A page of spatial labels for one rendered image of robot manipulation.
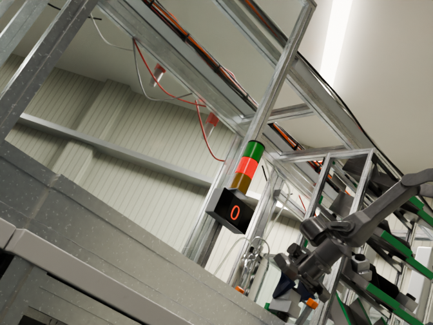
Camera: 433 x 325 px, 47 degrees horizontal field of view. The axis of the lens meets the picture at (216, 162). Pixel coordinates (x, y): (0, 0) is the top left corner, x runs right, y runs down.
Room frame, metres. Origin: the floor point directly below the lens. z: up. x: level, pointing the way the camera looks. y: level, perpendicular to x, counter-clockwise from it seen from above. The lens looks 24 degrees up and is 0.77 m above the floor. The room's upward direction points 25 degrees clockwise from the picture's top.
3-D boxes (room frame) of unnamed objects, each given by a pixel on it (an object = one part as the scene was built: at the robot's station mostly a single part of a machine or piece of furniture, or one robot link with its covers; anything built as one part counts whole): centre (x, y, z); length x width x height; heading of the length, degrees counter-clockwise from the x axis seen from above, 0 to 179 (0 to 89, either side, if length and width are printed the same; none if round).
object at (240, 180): (1.22, -0.08, 1.29); 0.05 x 0.05 x 0.05
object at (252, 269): (2.23, -0.35, 1.32); 0.14 x 0.14 x 0.38
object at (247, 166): (1.22, -0.08, 1.34); 0.05 x 0.05 x 0.05
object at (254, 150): (1.22, -0.08, 1.39); 0.05 x 0.05 x 0.05
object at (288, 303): (1.24, -0.30, 1.06); 0.08 x 0.04 x 0.07; 34
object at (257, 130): (1.25, -0.06, 1.46); 0.03 x 0.03 x 1.00; 34
